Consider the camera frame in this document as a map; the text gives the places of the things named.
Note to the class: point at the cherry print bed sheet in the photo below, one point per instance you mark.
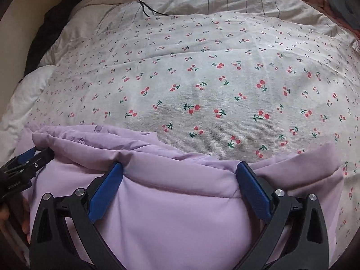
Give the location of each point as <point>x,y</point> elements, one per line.
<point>197,76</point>

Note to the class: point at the person's left hand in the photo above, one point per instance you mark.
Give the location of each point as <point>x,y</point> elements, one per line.
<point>3,213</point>

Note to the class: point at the pink bed sheet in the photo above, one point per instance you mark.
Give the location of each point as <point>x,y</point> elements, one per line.
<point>327,5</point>

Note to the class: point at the blue-grey pillow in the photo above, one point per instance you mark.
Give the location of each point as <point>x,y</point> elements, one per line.
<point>341,0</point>

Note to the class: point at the black cloth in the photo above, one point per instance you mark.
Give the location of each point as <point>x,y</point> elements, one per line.
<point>47,22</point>

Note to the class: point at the lilac jacket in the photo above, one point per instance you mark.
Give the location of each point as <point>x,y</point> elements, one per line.
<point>174,216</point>

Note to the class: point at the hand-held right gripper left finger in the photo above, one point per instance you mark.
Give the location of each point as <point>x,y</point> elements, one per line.
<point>105,194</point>

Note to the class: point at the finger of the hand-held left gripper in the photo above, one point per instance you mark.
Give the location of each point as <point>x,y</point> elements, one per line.
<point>39,160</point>

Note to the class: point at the white grid-striped duvet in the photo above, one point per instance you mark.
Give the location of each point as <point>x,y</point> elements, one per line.
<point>239,0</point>

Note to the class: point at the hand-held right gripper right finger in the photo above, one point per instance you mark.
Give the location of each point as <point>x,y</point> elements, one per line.
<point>254,194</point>

